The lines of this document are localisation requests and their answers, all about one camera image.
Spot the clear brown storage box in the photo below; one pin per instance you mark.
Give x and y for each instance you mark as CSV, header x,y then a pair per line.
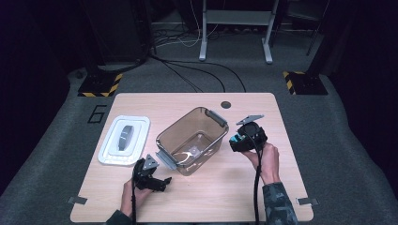
x,y
200,125

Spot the round dark table grommet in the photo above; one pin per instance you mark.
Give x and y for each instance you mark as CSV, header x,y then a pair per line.
x,y
225,104

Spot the black base plate yellow stripes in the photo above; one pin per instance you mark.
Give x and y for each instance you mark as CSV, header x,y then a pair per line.
x,y
308,84
98,84

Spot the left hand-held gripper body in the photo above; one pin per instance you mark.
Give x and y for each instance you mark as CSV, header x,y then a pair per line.
x,y
145,172

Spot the person's right hand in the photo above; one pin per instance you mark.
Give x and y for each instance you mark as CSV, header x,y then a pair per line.
x,y
266,162

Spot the grey tape strip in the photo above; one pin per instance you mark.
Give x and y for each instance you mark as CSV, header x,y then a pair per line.
x,y
308,201
77,200

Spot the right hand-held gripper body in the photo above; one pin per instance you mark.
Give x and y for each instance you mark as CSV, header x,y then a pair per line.
x,y
255,134

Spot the white metal stand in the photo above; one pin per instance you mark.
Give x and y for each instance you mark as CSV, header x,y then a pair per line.
x,y
205,47

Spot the person's left hand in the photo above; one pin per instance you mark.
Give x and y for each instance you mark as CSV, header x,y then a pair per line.
x,y
139,197

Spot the dark cabinet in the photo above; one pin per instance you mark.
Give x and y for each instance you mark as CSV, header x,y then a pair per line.
x,y
122,31

